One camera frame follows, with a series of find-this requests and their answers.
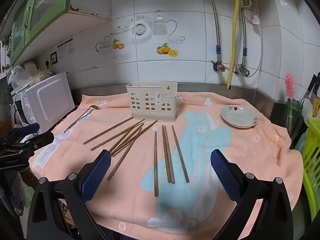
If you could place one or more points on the pink paper tag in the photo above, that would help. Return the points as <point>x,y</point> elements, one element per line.
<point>255,19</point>

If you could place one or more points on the peach printed towel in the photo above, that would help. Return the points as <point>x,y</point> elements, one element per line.
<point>262,160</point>

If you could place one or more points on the yellow plastic utensil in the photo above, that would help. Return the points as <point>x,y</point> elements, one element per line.
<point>316,107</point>

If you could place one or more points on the green plastic basket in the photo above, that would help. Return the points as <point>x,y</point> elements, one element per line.
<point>29,196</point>

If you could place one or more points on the cream plastic utensil holder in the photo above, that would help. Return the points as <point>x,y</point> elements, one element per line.
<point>140,90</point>

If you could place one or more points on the brown wooden chopstick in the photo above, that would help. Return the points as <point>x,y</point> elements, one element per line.
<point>166,155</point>
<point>135,138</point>
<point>126,143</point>
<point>125,139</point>
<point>156,165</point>
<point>180,155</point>
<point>125,153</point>
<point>117,135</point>
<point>171,170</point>
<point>107,130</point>

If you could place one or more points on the green plastic dish rack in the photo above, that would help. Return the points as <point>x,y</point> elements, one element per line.
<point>311,160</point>

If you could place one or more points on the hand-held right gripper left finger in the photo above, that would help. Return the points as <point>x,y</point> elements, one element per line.
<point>96,175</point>

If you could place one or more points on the green wall cabinet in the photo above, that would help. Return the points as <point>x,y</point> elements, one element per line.
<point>50,2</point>

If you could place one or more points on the cream kitchen appliance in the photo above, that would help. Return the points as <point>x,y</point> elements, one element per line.
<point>33,67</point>

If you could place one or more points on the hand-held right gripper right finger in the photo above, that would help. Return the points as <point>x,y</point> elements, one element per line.
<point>225,177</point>

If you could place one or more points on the black wall socket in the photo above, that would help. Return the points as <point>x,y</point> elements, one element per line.
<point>53,57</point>

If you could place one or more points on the pink bottle brush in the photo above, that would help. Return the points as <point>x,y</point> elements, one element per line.
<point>290,85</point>

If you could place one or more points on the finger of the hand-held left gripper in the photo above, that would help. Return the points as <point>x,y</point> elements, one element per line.
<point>28,129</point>
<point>42,138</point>

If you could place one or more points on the metal pipe valve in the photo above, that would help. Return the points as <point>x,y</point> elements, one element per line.
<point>243,71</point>

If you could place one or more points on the white wall label sticker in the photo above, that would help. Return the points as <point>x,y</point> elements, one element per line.
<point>65,48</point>

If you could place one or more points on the clear plastic bag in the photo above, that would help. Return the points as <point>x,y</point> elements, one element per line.
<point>17,76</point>

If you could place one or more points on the white microwave oven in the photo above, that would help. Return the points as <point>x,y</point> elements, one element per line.
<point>47,100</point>

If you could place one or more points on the white floral dish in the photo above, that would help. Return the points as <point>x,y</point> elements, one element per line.
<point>240,116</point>

